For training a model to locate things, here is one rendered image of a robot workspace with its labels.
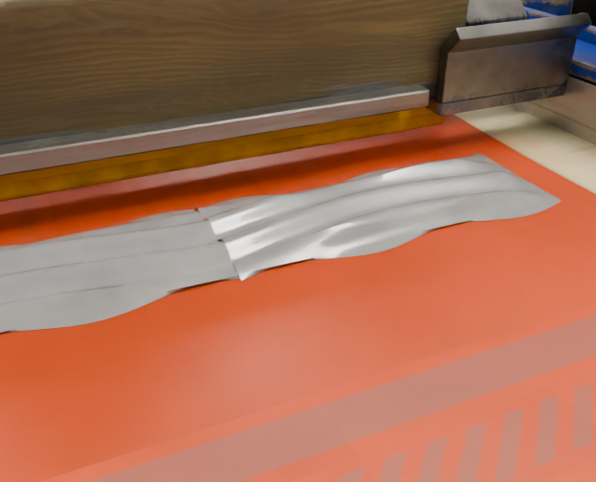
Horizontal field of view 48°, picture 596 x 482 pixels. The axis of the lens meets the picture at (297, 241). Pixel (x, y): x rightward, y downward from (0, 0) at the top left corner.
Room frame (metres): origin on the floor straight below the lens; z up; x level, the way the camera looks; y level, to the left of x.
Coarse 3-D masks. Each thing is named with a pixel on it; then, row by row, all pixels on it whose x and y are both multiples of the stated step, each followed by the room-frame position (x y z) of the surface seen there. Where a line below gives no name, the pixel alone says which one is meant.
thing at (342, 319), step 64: (448, 128) 0.42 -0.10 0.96; (192, 192) 0.32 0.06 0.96; (256, 192) 0.32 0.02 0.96; (576, 192) 0.32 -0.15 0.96; (384, 256) 0.26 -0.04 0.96; (448, 256) 0.26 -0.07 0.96; (512, 256) 0.26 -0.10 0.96; (576, 256) 0.26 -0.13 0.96; (320, 320) 0.21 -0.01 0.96; (384, 320) 0.21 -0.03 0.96; (448, 320) 0.21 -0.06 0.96; (512, 320) 0.21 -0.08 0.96; (320, 384) 0.17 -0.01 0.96
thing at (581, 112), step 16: (576, 80) 0.41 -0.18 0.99; (560, 96) 0.42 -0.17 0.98; (576, 96) 0.41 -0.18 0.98; (592, 96) 0.40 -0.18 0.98; (528, 112) 0.45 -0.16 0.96; (544, 112) 0.43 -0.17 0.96; (560, 112) 0.42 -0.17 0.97; (576, 112) 0.41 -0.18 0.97; (592, 112) 0.40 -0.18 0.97; (560, 128) 0.42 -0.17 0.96; (576, 128) 0.41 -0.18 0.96; (592, 128) 0.39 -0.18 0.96
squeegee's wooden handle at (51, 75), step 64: (0, 0) 0.30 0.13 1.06; (64, 0) 0.31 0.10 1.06; (128, 0) 0.32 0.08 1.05; (192, 0) 0.33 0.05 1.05; (256, 0) 0.35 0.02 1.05; (320, 0) 0.36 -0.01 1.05; (384, 0) 0.38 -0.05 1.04; (448, 0) 0.39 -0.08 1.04; (0, 64) 0.30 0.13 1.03; (64, 64) 0.31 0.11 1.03; (128, 64) 0.32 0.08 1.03; (192, 64) 0.33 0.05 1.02; (256, 64) 0.35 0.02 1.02; (320, 64) 0.36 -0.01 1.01; (384, 64) 0.38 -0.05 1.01; (0, 128) 0.29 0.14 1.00; (64, 128) 0.30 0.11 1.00
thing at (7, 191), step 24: (384, 120) 0.39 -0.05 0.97; (408, 120) 0.40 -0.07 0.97; (432, 120) 0.40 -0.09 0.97; (240, 144) 0.35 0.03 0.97; (264, 144) 0.36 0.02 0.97; (288, 144) 0.36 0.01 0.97; (312, 144) 0.37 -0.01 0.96; (96, 168) 0.32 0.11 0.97; (120, 168) 0.32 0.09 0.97; (144, 168) 0.33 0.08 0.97; (168, 168) 0.33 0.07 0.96; (0, 192) 0.30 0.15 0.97; (24, 192) 0.30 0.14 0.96; (48, 192) 0.31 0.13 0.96
